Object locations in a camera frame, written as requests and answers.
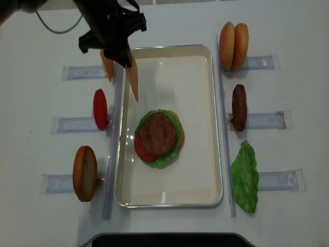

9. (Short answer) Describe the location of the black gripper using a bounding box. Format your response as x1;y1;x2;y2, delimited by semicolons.
74;0;147;67

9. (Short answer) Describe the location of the orange cheese slice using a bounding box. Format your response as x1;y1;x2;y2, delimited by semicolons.
100;49;114;82
125;47;138;102

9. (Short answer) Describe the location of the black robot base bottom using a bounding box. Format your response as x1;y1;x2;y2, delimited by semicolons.
83;233;252;246

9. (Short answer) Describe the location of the upright red tomato slice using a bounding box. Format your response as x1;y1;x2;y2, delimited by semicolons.
93;89;108;131

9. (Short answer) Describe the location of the brown meat patty on stack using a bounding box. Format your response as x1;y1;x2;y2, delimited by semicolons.
138;112;177;157

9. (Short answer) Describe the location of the red tomato slice on stack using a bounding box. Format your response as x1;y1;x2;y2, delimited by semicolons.
134;130;157;163

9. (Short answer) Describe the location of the green lettuce leaf on stack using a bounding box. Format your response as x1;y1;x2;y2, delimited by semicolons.
135;109;181;168

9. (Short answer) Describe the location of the upright brown meat patty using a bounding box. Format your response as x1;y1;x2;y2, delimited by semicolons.
232;84;247;132

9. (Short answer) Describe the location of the upright green lettuce leaf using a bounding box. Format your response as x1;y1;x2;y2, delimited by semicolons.
231;140;259;214

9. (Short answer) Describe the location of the white metal tray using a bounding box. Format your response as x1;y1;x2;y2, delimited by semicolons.
114;45;223;208

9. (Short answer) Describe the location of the bottom bun on tray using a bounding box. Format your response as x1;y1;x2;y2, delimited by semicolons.
169;111;185;151

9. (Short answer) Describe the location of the left upright bun top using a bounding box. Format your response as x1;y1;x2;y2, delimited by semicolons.
219;22;235;70

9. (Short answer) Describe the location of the upright bun half left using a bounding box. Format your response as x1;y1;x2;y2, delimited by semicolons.
72;146;97;202

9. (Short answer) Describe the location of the right upright bun top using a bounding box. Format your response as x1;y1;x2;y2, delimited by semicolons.
232;23;249;72

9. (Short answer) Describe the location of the clear holder rail upper left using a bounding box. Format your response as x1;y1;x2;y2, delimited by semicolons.
61;66;107;81

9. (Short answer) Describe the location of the clear holder rail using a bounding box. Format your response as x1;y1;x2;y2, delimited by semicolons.
61;66;107;81
226;110;293;131
40;173;106;195
221;53;280;72
50;117;100;134
258;169;305;191

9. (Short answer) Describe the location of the grey cable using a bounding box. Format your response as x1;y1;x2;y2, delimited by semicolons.
35;11;83;34

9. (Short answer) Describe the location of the clear holder rail middle left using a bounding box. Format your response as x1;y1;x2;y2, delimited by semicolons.
50;117;100;134

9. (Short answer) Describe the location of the long clear rail left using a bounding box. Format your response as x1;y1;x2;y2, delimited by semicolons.
103;63;125;220

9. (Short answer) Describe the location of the long clear rail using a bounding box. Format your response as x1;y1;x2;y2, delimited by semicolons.
216;35;236;217
103;63;125;220

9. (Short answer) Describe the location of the clear holder rail lower left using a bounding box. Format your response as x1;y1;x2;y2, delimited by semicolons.
40;173;106;195

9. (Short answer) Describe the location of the clear holder rail upper right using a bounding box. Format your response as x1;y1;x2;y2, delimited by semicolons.
221;53;280;72

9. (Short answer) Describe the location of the clear holder rail middle right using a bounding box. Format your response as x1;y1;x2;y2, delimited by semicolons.
226;110;293;131

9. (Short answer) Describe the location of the long clear rail right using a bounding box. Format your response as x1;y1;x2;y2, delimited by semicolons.
216;35;236;217

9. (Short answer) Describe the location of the clear holder rail lower right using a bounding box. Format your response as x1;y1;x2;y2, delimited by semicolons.
258;169;305;191

